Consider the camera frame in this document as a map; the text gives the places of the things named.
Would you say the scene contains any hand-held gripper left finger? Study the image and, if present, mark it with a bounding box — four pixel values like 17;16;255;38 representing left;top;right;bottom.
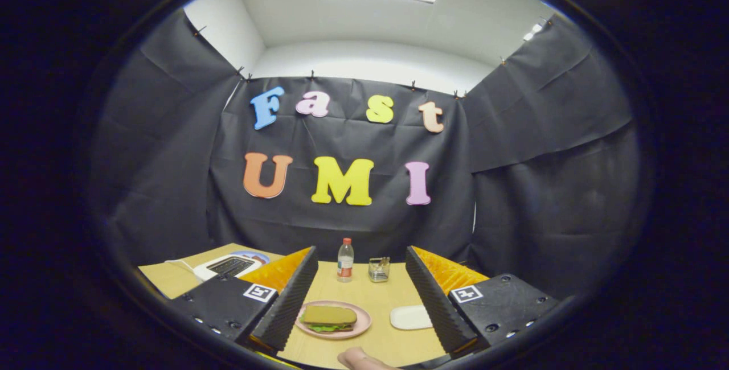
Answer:
169;246;320;356

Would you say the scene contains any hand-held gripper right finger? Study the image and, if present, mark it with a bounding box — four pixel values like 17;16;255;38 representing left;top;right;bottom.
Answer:
406;246;562;358

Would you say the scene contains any toasted brown bread slice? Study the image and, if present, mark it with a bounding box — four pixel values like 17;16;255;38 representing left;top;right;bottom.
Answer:
301;305;358;327

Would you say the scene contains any white square plate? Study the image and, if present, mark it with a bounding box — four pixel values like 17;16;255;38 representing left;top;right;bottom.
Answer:
390;305;433;331

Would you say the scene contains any blue round plate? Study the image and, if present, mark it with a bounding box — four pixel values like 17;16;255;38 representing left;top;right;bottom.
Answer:
232;250;271;264

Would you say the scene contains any clear water bottle red cap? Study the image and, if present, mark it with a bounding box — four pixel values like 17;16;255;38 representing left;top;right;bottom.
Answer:
337;237;355;283

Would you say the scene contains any pink round plate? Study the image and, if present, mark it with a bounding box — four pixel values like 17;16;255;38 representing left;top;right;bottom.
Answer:
294;300;372;340

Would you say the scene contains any black backdrop cloth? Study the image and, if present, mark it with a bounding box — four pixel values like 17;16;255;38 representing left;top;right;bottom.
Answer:
91;9;641;302

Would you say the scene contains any white toaster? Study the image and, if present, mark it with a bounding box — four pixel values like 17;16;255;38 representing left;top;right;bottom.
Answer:
193;254;264;282

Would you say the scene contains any metal wire basket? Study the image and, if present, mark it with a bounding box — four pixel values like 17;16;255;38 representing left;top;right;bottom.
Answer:
368;257;391;283

